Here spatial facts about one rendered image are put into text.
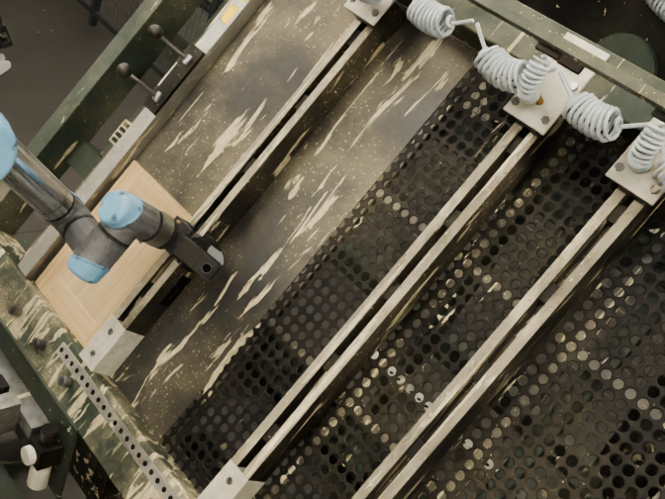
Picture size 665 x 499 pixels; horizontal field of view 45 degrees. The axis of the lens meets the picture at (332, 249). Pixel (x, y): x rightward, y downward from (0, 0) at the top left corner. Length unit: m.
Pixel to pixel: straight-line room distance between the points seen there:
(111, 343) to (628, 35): 1.43
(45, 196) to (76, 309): 0.51
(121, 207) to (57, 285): 0.61
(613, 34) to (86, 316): 1.47
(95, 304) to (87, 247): 0.44
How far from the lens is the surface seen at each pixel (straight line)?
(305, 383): 1.62
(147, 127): 2.11
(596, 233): 1.52
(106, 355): 1.92
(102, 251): 1.62
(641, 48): 2.12
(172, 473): 1.79
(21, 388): 2.13
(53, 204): 1.66
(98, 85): 2.29
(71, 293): 2.11
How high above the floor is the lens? 2.21
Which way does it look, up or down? 29 degrees down
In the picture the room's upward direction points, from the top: 23 degrees clockwise
